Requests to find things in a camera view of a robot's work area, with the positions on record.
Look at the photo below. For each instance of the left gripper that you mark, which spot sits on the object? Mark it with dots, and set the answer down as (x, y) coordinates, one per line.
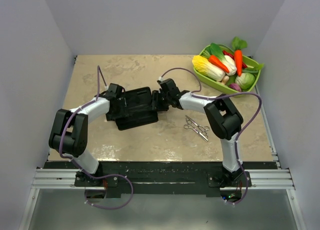
(121, 102)

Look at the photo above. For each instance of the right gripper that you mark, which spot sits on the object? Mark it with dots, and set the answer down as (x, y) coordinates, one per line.
(156, 102)

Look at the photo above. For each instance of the black tool case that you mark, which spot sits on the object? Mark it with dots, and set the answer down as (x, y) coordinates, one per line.
(136, 109)

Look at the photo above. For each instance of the silver scissors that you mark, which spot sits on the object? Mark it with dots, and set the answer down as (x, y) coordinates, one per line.
(197, 123)
(203, 135)

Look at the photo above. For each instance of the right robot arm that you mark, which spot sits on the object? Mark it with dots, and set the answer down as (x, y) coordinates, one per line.
(223, 117)

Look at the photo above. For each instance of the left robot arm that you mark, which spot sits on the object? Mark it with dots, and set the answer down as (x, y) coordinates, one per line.
(69, 133)

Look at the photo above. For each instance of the toy napa cabbage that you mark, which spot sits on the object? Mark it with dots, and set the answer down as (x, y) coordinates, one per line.
(204, 67)

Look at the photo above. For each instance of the green vegetable tray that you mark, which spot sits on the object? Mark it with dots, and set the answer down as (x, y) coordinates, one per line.
(253, 68)

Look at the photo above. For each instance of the toy carrot left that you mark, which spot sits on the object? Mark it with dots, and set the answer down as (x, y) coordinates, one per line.
(215, 61)

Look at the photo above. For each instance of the toy carrot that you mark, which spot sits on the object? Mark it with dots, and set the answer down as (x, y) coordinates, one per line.
(215, 61)
(238, 45)

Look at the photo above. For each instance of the toy mushroom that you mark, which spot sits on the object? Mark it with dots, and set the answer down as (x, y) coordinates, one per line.
(225, 80)

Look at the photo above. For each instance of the toy bok choy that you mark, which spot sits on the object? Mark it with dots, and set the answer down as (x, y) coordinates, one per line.
(224, 59)

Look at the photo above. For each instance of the toy purple onion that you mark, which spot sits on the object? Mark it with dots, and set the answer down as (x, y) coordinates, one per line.
(235, 87)

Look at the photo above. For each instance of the toy green cabbage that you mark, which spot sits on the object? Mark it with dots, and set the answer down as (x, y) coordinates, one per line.
(245, 80)

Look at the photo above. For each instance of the toy red chili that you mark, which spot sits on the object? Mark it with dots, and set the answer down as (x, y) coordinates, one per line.
(231, 59)

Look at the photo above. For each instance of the toy carrot right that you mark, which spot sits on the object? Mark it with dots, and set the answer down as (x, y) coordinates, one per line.
(238, 45)

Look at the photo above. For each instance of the aluminium rail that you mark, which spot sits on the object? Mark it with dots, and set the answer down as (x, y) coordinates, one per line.
(261, 179)

